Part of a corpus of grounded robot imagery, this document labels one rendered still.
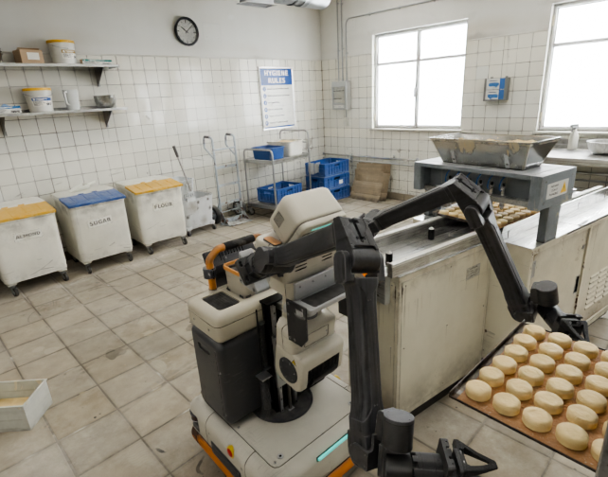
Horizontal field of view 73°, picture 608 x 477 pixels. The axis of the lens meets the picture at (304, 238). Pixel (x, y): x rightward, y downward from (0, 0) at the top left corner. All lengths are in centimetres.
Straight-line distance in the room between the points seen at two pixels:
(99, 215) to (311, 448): 335
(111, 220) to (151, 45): 212
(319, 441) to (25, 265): 334
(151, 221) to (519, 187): 365
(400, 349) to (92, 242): 340
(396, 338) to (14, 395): 214
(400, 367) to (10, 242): 348
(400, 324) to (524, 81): 416
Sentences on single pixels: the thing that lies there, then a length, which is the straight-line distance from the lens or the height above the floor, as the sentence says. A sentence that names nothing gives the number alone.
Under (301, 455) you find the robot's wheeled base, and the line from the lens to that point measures 177.
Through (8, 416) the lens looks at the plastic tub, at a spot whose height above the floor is 10.
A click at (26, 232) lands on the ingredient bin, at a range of 438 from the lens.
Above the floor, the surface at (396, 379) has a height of 33.
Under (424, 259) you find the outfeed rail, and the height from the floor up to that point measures 87.
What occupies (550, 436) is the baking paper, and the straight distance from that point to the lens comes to 96.
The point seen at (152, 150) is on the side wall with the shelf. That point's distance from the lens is 539.
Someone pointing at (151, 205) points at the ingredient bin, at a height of 55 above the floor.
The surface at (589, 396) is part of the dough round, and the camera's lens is 105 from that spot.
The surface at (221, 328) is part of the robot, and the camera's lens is 161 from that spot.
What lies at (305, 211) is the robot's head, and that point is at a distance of 130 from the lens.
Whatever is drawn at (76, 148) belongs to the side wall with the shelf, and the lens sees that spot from 509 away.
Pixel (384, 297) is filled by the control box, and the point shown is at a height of 74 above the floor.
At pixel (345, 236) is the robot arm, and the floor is 129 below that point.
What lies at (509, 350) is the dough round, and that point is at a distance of 113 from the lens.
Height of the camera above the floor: 157
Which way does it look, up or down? 19 degrees down
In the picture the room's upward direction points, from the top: 3 degrees counter-clockwise
